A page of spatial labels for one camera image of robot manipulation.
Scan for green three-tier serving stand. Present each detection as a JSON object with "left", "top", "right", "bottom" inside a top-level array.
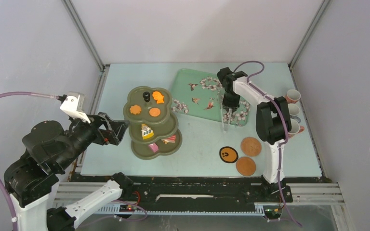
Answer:
[{"left": 123, "top": 86, "right": 183, "bottom": 160}]

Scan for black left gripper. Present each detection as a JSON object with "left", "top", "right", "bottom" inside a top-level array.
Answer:
[{"left": 55, "top": 108, "right": 131, "bottom": 169}]

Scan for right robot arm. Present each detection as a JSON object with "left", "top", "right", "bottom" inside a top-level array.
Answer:
[{"left": 217, "top": 67, "right": 292, "bottom": 201}]

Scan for metal serving tongs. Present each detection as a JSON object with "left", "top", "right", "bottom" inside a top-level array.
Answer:
[{"left": 219, "top": 94, "right": 232, "bottom": 133}]

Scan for orange-handled cup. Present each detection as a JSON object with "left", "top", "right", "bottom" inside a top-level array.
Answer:
[{"left": 288, "top": 119, "right": 305, "bottom": 138}]

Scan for pink toy cake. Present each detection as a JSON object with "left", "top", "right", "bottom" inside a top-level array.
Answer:
[{"left": 148, "top": 143, "right": 159, "bottom": 153}]

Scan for orange toy fish pastry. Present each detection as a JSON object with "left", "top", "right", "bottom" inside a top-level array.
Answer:
[{"left": 152, "top": 91, "right": 164, "bottom": 104}]

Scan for yellow toy cake slice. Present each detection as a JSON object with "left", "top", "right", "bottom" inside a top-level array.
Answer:
[{"left": 141, "top": 124, "right": 155, "bottom": 140}]

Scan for far round cork coaster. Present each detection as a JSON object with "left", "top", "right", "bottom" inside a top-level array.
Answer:
[{"left": 240, "top": 137, "right": 262, "bottom": 156}]

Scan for near round cork coaster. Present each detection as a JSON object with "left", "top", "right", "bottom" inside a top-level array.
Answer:
[{"left": 236, "top": 156, "right": 257, "bottom": 177}]

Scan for yellow smiley face coaster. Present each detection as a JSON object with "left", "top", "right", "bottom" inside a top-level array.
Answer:
[{"left": 219, "top": 146, "right": 238, "bottom": 163}]

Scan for far orange cup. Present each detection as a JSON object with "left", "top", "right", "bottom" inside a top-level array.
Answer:
[{"left": 285, "top": 89, "right": 301, "bottom": 104}]

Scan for round cork coaster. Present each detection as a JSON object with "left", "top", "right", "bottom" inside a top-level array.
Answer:
[
  {"left": 236, "top": 156, "right": 257, "bottom": 177},
  {"left": 240, "top": 137, "right": 262, "bottom": 156}
]

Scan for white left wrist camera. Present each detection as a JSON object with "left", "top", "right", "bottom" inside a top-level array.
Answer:
[{"left": 60, "top": 92, "right": 91, "bottom": 124}]

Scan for green floral serving tray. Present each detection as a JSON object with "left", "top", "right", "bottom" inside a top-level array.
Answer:
[{"left": 170, "top": 69, "right": 251, "bottom": 127}]

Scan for middle white cup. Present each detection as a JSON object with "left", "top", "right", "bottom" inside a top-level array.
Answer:
[{"left": 288, "top": 103, "right": 301, "bottom": 117}]

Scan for red striped toy cake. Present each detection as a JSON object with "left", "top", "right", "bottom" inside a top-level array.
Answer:
[{"left": 161, "top": 134, "right": 176, "bottom": 144}]

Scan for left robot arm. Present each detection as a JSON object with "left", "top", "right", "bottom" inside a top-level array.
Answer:
[{"left": 4, "top": 113, "right": 133, "bottom": 231}]

